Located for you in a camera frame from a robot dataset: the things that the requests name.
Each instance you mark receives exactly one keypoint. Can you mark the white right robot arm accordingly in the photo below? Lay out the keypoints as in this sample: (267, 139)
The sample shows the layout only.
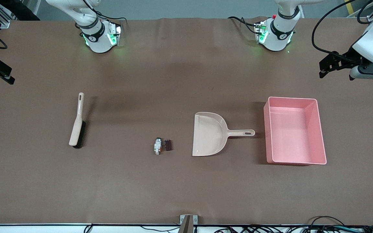
(96, 35)

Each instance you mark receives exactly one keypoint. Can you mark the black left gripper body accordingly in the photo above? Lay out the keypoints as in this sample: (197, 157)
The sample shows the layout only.
(344, 60)

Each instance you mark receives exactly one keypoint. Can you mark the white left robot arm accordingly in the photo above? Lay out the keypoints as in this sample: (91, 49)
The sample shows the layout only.
(282, 30)

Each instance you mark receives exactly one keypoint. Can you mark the white electronic component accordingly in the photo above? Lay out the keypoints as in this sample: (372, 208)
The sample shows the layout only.
(157, 146)

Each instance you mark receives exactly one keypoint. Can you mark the pink plastic bin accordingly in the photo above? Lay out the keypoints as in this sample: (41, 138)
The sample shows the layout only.
(293, 136)

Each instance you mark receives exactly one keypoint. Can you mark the green lit base connector box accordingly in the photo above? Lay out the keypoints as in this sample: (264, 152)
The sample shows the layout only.
(260, 32)
(114, 32)

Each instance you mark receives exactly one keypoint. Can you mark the dark cylindrical capacitor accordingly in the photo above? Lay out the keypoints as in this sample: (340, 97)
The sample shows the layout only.
(168, 144)

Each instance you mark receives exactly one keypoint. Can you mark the grey metal bracket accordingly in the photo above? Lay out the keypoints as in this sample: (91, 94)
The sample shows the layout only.
(188, 223)

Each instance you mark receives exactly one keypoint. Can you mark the beige plastic dustpan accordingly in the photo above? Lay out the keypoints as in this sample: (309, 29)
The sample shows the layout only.
(209, 136)

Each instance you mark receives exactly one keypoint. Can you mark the brown table cover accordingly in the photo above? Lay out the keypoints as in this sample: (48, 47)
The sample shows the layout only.
(180, 187)

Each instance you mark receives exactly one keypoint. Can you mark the beige hand brush black bristles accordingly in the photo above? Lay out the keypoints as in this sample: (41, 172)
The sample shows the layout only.
(76, 129)

